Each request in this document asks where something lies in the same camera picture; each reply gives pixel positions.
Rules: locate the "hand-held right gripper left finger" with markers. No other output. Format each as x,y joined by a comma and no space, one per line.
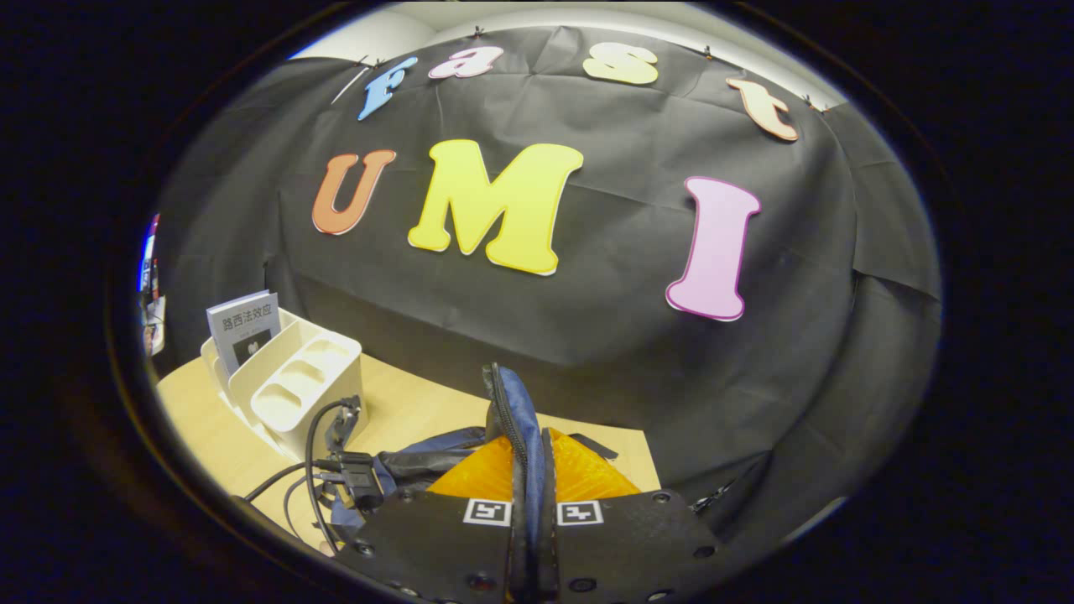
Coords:
436,545

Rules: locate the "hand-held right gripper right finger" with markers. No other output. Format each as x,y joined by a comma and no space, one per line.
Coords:
621,545

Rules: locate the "cream plastic bookshelf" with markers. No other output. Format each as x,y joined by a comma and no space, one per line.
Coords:
319,394

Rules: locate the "blue schoolbag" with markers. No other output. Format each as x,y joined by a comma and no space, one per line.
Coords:
524,411

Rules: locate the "grey book with dark picture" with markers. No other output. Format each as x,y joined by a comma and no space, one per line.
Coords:
243,323

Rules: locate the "black backdrop cloth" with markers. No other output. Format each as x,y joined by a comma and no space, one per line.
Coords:
587,319

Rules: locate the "colourful background clutter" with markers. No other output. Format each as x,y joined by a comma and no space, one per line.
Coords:
151,294

